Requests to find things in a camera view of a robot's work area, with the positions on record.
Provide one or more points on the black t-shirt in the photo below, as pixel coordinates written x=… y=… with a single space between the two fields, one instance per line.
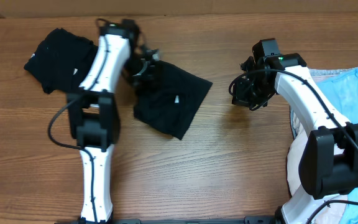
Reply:
x=171 y=106

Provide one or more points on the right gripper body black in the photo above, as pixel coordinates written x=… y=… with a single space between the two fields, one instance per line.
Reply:
x=245 y=90

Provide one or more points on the folded black garment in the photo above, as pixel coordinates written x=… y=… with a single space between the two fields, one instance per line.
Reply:
x=61 y=61

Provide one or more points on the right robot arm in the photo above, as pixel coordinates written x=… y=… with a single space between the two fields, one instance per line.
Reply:
x=328 y=168

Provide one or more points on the white pink garment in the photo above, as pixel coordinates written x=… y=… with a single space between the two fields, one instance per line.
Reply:
x=297 y=161

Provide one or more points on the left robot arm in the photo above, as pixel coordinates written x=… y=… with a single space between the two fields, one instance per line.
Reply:
x=93 y=114

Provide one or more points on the cardboard back wall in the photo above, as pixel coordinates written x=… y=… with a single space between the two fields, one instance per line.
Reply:
x=71 y=8

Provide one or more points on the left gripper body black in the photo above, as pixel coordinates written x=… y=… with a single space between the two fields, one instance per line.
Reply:
x=148 y=76

